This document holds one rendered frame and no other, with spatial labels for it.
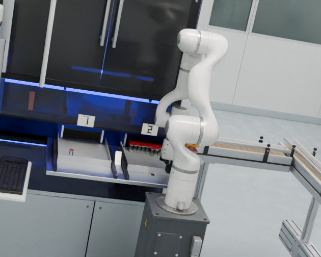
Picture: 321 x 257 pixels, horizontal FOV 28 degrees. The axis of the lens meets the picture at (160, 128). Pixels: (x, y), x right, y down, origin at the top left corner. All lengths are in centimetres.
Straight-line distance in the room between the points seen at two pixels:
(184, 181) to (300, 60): 588
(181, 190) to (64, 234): 98
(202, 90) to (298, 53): 580
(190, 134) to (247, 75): 566
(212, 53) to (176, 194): 63
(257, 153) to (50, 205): 119
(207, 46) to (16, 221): 145
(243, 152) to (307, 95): 510
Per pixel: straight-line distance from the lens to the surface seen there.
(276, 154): 376
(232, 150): 363
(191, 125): 272
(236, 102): 841
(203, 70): 277
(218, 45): 281
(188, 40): 278
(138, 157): 335
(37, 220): 354
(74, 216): 353
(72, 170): 304
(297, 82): 860
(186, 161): 277
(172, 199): 284
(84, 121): 333
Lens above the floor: 200
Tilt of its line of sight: 17 degrees down
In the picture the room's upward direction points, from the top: 11 degrees clockwise
